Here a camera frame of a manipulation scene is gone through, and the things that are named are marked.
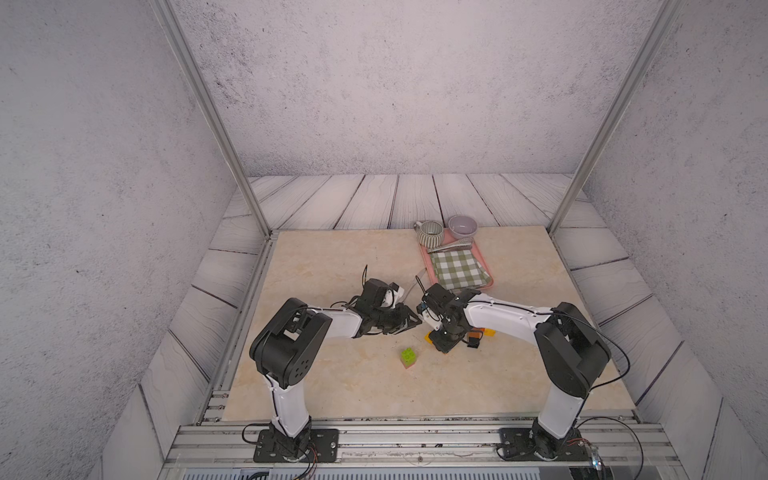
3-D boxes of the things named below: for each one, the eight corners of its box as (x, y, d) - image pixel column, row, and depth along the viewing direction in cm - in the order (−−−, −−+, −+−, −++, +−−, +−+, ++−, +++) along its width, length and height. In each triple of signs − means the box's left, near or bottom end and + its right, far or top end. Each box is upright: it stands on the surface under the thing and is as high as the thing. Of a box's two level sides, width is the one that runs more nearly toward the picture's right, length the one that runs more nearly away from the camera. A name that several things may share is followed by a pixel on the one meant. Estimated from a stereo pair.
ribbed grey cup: (421, 254, 116) (423, 240, 110) (415, 235, 123) (416, 221, 117) (444, 251, 117) (447, 237, 111) (437, 232, 124) (439, 218, 118)
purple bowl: (449, 242, 119) (451, 232, 115) (446, 225, 125) (448, 215, 121) (476, 242, 119) (479, 232, 115) (472, 225, 125) (474, 215, 121)
